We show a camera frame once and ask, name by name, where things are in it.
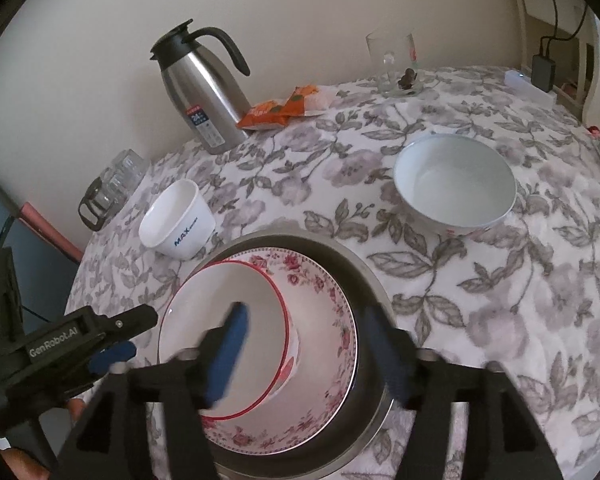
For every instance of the clear drinking glass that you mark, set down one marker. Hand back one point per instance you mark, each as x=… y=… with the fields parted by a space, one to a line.
x=387 y=60

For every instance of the white bowl with blue print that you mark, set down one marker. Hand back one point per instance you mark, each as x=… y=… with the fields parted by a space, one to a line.
x=175 y=220

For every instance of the person's left hand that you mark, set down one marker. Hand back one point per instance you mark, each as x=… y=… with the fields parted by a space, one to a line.
x=25 y=466

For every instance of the black power adapter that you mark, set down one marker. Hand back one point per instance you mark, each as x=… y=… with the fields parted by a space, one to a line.
x=543 y=67

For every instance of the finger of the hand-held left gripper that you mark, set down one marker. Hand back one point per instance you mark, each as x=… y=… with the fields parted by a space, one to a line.
x=107 y=360
x=137 y=319

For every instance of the red-rimmed white bowl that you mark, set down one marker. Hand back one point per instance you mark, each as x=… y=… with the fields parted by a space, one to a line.
x=205 y=290

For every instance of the white oblong device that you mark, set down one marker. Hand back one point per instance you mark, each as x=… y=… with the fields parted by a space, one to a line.
x=527 y=87

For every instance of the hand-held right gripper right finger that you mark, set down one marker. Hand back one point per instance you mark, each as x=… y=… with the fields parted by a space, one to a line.
x=387 y=360

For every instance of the orange snack packet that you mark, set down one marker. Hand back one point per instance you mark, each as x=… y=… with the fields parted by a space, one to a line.
x=260 y=116
x=300 y=100

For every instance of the pink floral plate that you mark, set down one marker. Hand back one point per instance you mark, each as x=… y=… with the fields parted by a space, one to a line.
x=325 y=310

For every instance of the plain white bowl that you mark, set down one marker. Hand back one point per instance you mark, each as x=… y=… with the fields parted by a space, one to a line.
x=455 y=185

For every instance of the white chair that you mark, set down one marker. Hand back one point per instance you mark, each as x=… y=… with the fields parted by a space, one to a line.
x=597 y=60

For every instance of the stainless steel thermos jug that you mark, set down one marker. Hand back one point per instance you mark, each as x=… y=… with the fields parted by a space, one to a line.
x=200 y=90

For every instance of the glass cups with black holder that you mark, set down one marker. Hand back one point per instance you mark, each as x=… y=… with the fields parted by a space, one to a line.
x=112 y=185

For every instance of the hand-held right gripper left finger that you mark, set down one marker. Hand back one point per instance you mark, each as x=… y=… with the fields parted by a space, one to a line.
x=227 y=355

